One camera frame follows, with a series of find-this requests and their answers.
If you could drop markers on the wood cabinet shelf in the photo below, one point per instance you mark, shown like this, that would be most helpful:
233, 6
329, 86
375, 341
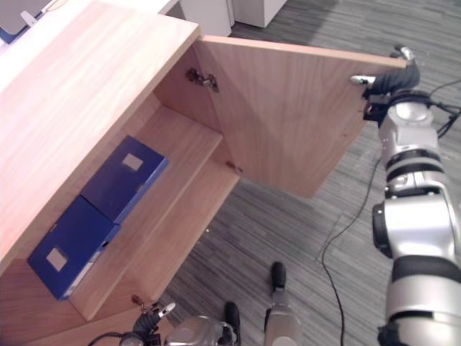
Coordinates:
180, 144

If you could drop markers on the blue desk item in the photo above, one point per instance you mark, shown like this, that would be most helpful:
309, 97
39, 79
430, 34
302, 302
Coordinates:
9, 36

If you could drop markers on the large wood cabinet door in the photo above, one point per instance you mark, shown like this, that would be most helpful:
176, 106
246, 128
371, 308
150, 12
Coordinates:
288, 119

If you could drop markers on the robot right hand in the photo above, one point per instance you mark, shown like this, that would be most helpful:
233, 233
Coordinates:
399, 79

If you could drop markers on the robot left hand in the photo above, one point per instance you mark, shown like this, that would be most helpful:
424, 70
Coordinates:
147, 322

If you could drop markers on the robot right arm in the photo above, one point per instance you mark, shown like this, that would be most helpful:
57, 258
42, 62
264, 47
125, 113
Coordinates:
414, 223

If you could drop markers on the blue file folder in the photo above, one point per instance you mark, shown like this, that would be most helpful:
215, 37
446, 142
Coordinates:
122, 180
72, 245

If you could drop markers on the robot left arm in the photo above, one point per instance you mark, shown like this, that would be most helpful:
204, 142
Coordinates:
196, 331

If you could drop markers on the grey laptop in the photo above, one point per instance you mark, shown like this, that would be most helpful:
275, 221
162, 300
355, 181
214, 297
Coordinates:
18, 12

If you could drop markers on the small white desk item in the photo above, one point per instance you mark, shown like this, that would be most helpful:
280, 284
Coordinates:
28, 18

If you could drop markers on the metal door hinge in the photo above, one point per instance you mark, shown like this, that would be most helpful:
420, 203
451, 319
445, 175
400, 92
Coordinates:
203, 80
137, 300

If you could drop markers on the white pedestal cabinet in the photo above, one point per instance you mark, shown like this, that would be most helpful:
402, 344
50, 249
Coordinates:
207, 16
259, 11

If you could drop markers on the light wood cabinet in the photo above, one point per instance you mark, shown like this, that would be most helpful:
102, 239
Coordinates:
72, 90

